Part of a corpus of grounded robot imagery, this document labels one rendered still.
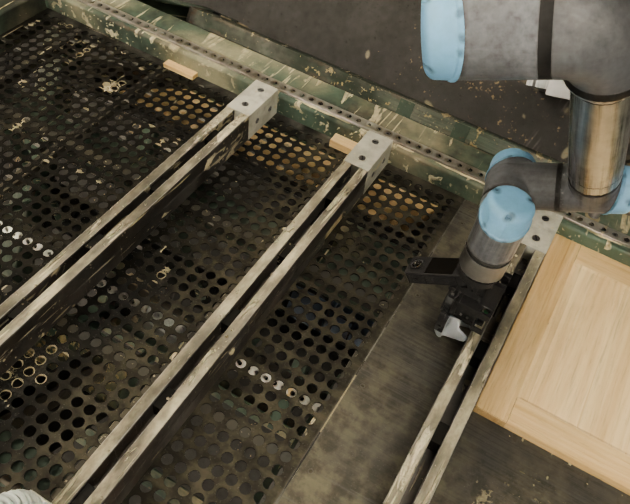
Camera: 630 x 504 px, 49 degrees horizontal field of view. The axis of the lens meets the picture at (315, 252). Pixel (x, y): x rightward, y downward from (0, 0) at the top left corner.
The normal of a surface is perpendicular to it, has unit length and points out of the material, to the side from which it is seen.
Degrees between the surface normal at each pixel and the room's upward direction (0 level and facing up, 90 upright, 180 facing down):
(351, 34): 0
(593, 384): 59
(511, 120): 0
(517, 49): 29
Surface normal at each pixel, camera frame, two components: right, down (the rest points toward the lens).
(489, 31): -0.37, 0.36
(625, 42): 0.40, 0.45
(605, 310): 0.11, -0.64
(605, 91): -0.12, 0.95
